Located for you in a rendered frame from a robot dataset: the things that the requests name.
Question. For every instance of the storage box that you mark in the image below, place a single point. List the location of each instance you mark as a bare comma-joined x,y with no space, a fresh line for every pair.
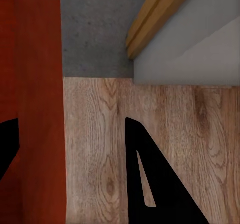
33,189

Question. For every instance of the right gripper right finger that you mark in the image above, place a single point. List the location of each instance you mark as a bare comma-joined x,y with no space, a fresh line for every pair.
174,204

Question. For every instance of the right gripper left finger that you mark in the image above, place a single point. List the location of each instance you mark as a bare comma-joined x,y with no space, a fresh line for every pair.
9,143

